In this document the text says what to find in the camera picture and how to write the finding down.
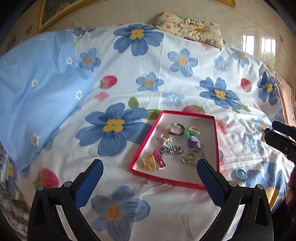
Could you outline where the floral white bed sheet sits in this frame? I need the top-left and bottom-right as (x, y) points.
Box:
(4, 22), (295, 241)

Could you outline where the green bow hair tie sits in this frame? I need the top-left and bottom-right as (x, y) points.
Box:
(186, 127), (201, 141)

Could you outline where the red shallow box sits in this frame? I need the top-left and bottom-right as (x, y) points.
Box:
(129, 110), (219, 189)

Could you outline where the purple bow hair tie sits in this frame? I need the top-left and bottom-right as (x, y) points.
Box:
(187, 136), (204, 151)

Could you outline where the right hand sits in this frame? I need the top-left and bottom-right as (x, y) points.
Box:
(285, 167), (296, 206)

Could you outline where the gold picture frame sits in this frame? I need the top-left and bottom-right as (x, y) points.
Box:
(36, 0), (103, 33)

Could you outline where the blue hair tie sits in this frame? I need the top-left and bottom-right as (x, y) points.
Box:
(234, 168), (248, 181)

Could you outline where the yellow claw hair clip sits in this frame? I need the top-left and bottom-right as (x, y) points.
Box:
(142, 154), (157, 171)

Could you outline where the pink hair clip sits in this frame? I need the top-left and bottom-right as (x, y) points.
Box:
(153, 150), (166, 170)

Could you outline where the colourful bead bracelet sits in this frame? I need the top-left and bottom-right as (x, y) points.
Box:
(157, 133), (174, 147)

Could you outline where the gold wrist watch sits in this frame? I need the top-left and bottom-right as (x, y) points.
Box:
(168, 123), (185, 137)

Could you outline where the light blue pillow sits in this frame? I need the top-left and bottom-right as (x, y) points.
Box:
(1, 31), (95, 171)

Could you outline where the cream patterned pillow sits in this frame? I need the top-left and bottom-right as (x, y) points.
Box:
(155, 11), (224, 49)

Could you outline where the pink cardboard box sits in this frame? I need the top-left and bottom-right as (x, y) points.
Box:
(268, 66), (295, 126)

